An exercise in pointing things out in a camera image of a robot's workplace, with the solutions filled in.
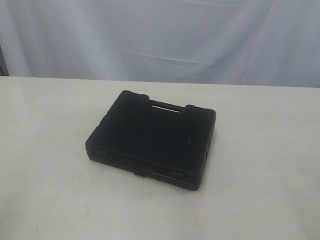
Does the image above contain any black plastic tool case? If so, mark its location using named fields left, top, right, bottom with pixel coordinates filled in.
left=85, top=90, right=217, bottom=191

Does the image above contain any white backdrop curtain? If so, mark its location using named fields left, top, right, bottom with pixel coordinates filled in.
left=0, top=0, right=320, bottom=88

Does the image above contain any black metal tripod frame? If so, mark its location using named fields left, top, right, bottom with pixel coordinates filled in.
left=0, top=47, right=10, bottom=76

